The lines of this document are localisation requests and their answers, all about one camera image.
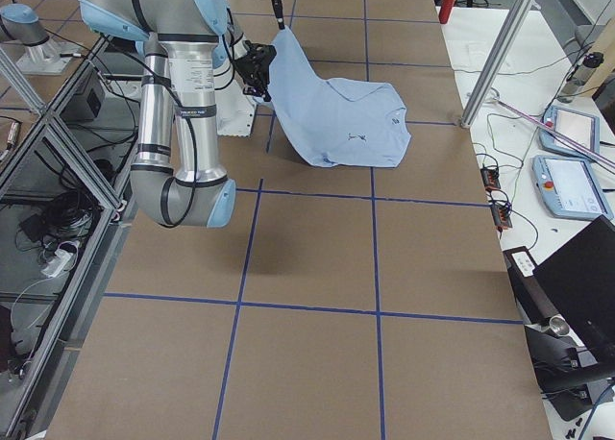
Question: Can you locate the light blue t-shirt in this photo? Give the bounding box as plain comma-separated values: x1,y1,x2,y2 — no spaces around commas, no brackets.
268,28,411,168

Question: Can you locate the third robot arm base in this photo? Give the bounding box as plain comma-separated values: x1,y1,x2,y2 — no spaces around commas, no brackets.
1,3,81,75

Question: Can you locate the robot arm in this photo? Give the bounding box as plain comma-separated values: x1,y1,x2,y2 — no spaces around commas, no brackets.
79,0,276,228

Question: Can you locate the red cylinder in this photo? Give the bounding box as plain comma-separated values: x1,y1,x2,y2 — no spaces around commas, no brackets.
437,0,460,25

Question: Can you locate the white power strip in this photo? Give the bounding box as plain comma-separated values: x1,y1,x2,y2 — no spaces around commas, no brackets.
41,248,77,278

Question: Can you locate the water bottle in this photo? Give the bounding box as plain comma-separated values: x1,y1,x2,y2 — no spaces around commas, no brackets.
557,52,604,103

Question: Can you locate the reacher grabber stick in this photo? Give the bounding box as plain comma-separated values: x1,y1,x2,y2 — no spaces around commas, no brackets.
488,97,615,169

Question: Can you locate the far blue teach pendant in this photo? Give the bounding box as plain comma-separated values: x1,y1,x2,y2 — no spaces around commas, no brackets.
539,106,600,157

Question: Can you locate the blue teach pendant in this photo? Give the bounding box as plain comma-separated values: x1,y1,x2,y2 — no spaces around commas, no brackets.
539,106,600,157
532,156,614,221

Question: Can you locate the near blue teach pendant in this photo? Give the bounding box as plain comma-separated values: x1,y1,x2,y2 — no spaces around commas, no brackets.
532,156,614,221

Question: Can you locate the aluminium frame cage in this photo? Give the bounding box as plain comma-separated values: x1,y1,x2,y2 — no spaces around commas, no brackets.
1,37,139,439

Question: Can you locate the aluminium frame post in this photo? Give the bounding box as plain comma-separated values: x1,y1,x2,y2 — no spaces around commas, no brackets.
460,0,535,128

